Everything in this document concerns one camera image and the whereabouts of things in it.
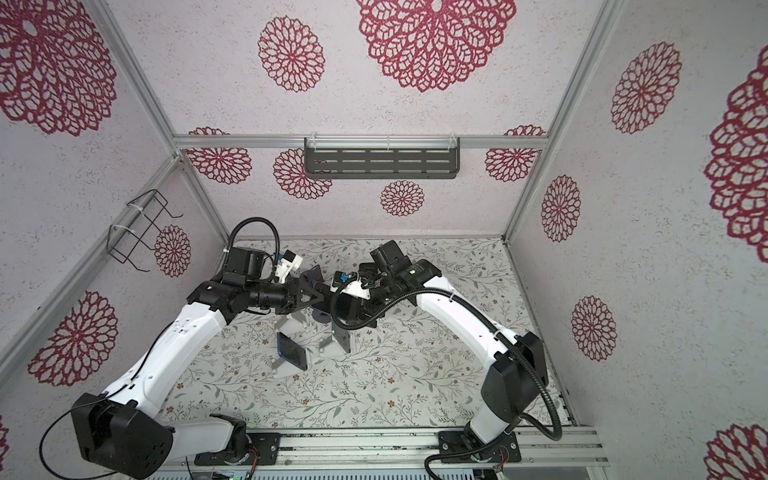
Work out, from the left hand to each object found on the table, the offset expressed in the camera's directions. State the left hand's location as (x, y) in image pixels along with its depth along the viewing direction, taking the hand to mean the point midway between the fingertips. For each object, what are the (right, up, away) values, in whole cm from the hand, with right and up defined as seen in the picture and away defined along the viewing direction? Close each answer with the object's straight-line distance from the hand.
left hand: (321, 302), depth 73 cm
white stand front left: (-14, -20, +13) cm, 28 cm away
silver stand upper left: (-15, -10, +23) cm, 29 cm away
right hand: (+7, +1, +4) cm, 9 cm away
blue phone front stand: (-13, -18, +20) cm, 30 cm away
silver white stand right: (-1, -16, +17) cm, 23 cm away
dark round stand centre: (-5, -8, +25) cm, 26 cm away
